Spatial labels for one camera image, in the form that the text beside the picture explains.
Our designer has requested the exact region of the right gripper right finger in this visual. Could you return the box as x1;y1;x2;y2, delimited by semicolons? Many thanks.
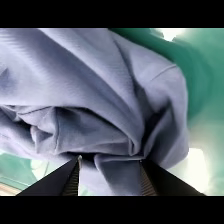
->
139;159;205;197

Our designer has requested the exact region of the lavender blue shirt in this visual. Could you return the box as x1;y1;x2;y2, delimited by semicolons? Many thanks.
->
0;27;191;197

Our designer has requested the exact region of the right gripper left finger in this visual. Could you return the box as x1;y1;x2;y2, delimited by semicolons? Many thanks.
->
17;155;83;197

